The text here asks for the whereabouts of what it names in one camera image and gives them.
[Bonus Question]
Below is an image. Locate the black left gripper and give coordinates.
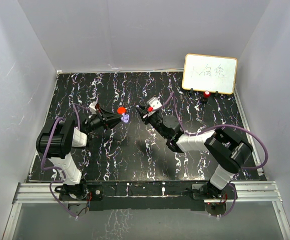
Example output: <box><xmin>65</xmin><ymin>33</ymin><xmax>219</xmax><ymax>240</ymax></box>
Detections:
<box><xmin>86</xmin><ymin>107</ymin><xmax>124</xmax><ymax>133</ymax></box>

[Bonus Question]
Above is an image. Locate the orange earbud charging case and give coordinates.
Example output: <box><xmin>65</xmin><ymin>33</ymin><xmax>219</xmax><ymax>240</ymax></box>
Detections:
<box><xmin>117</xmin><ymin>106</ymin><xmax>126</xmax><ymax>115</ymax></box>

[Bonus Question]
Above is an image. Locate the purple charging case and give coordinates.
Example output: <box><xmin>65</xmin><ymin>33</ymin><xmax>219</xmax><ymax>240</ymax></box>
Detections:
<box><xmin>121</xmin><ymin>114</ymin><xmax>130</xmax><ymax>123</ymax></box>

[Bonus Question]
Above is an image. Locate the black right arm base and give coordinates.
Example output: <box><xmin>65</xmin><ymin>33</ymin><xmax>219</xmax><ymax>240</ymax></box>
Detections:
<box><xmin>186</xmin><ymin>182</ymin><xmax>237</xmax><ymax>203</ymax></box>

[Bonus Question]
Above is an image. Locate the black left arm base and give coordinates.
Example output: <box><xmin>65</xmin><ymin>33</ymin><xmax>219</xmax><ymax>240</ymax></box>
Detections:
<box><xmin>55</xmin><ymin>181</ymin><xmax>104</xmax><ymax>202</ymax></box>

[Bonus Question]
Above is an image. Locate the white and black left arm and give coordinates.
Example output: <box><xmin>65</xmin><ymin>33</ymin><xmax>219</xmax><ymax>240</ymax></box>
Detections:
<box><xmin>36</xmin><ymin>101</ymin><xmax>129</xmax><ymax>200</ymax></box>

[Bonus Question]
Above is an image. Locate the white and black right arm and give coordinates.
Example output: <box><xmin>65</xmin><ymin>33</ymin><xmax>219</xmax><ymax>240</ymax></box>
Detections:
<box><xmin>136</xmin><ymin>105</ymin><xmax>253</xmax><ymax>199</ymax></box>

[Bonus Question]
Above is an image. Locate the red emergency button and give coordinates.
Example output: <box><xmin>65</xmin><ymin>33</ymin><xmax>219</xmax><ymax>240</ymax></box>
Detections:
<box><xmin>202</xmin><ymin>90</ymin><xmax>210</xmax><ymax>103</ymax></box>

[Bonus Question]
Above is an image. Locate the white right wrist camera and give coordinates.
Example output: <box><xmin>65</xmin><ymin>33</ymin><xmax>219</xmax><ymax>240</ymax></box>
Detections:
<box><xmin>147</xmin><ymin>97</ymin><xmax>162</xmax><ymax>112</ymax></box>

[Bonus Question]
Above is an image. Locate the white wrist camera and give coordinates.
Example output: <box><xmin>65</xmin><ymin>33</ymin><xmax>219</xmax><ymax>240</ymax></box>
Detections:
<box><xmin>89</xmin><ymin>101</ymin><xmax>100</xmax><ymax>116</ymax></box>
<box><xmin>147</xmin><ymin>97</ymin><xmax>162</xmax><ymax>112</ymax></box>

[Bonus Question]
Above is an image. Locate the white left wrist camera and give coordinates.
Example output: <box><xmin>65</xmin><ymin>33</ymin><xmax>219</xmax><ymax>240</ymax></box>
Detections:
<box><xmin>89</xmin><ymin>101</ymin><xmax>100</xmax><ymax>116</ymax></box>

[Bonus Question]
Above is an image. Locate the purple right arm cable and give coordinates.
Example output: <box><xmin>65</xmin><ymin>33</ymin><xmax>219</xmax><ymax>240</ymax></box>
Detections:
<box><xmin>159</xmin><ymin>91</ymin><xmax>269</xmax><ymax>221</ymax></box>

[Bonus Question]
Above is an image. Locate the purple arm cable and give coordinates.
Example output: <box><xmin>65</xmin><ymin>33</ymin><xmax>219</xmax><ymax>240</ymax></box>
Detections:
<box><xmin>159</xmin><ymin>91</ymin><xmax>269</xmax><ymax>221</ymax></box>
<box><xmin>41</xmin><ymin>103</ymin><xmax>93</xmax><ymax>221</ymax></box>

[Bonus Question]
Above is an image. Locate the white board yellow frame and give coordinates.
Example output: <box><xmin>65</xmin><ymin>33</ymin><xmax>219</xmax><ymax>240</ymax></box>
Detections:
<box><xmin>182</xmin><ymin>53</ymin><xmax>238</xmax><ymax>95</ymax></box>

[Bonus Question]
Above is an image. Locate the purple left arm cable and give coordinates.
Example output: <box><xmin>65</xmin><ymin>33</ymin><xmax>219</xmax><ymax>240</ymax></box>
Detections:
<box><xmin>41</xmin><ymin>103</ymin><xmax>93</xmax><ymax>221</ymax></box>

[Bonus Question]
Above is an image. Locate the aluminium front rail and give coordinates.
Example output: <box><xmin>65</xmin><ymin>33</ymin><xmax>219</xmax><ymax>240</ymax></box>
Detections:
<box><xmin>13</xmin><ymin>180</ymin><xmax>282</xmax><ymax>204</ymax></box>

